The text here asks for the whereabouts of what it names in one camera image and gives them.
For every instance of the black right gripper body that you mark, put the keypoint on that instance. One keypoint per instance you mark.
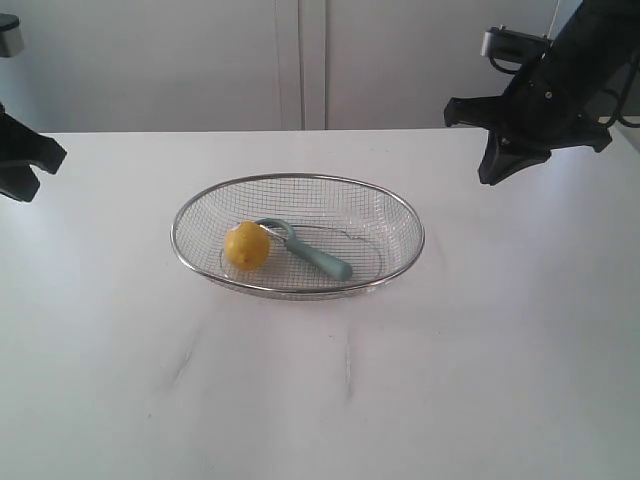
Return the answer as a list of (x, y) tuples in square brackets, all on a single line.
[(543, 107)]

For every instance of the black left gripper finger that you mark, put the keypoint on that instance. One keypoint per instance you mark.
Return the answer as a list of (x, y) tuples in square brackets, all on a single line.
[(19, 183), (22, 147)]

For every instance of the green handled peeler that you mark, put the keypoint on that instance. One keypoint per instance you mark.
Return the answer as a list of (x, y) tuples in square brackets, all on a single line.
[(332, 266)]

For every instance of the yellow lemon with sticker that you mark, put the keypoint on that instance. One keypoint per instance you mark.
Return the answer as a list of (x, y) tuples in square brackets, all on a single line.
[(247, 246)]

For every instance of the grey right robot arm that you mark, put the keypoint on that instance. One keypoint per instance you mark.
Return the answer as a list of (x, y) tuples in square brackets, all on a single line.
[(602, 24)]

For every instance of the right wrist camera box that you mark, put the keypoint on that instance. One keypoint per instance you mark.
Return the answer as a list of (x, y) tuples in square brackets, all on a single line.
[(502, 44)]

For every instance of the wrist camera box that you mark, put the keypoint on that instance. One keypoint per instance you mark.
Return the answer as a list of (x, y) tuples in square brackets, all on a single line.
[(11, 40), (502, 44)]

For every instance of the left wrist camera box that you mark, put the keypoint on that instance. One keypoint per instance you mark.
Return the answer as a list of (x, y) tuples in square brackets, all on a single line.
[(11, 40)]

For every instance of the oval metal wire basket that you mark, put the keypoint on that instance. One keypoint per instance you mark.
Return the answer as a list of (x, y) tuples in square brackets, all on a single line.
[(373, 229)]

